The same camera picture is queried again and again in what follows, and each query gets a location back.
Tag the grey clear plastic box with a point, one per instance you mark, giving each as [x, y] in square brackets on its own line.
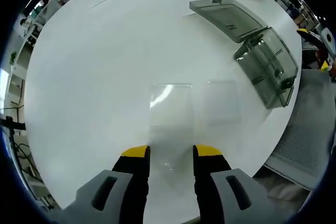
[265, 61]

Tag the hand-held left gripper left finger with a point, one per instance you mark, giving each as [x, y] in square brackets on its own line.
[134, 182]

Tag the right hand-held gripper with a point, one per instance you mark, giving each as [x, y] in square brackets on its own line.
[328, 36]

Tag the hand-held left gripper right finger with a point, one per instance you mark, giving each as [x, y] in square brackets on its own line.
[210, 182]

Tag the grey mesh office chair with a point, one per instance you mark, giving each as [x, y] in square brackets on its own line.
[302, 145]

